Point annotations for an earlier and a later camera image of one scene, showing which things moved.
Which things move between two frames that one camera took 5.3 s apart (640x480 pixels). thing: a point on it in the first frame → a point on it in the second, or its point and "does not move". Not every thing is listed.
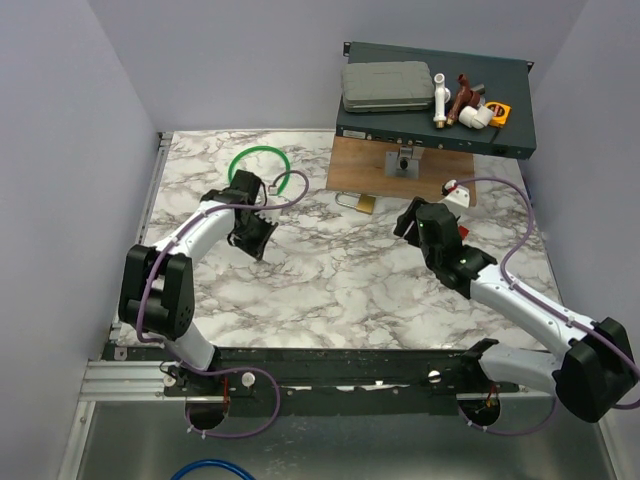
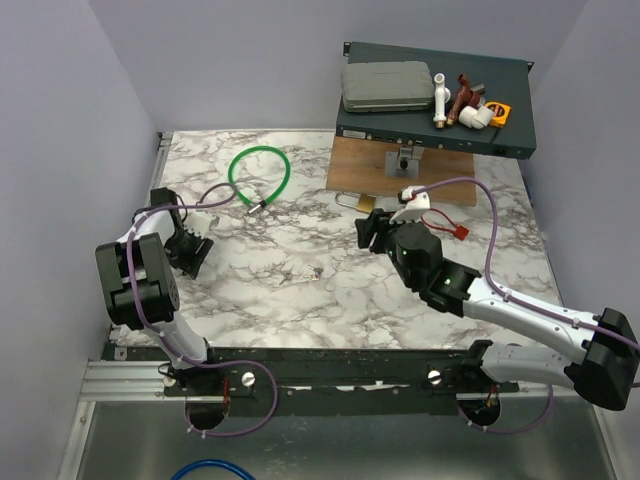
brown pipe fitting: (464, 97) does not move
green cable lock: (250, 148) does not move
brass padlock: (365, 203) does not move
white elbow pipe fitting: (472, 117) does not move
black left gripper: (256, 249) → (191, 262)
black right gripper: (406, 219) → (378, 222)
